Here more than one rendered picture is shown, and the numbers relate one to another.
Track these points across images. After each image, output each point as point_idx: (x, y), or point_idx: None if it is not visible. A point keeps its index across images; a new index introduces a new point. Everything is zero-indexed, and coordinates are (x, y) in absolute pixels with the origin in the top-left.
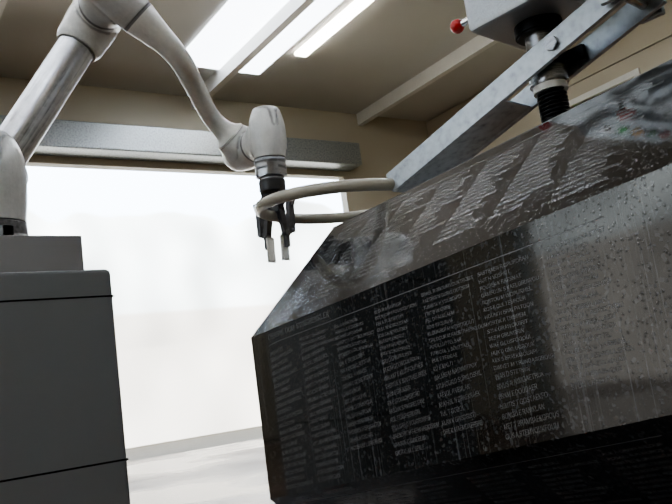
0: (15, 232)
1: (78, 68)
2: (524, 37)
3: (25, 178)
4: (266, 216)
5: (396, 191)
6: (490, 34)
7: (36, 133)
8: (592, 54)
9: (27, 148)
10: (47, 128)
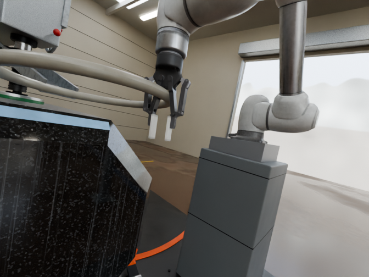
0: (236, 134)
1: (280, 25)
2: (32, 46)
3: (242, 112)
4: (165, 103)
5: (72, 99)
6: (46, 43)
7: (280, 77)
8: None
9: (280, 87)
10: (284, 69)
